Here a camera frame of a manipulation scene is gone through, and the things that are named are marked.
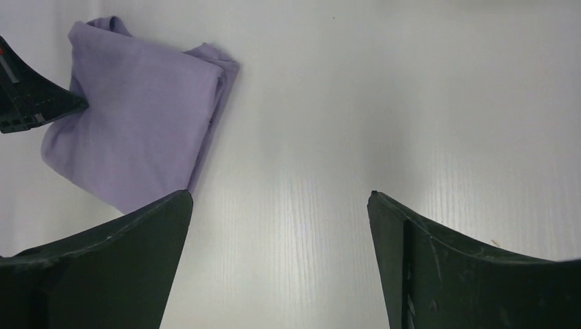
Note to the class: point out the purple t shirt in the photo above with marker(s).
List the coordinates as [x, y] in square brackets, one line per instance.
[152, 114]

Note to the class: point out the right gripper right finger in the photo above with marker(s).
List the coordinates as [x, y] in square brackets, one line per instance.
[435, 277]

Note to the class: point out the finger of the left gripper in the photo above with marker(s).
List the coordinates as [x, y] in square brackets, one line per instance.
[29, 100]

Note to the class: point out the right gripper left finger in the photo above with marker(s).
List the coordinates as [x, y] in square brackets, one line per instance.
[115, 275]

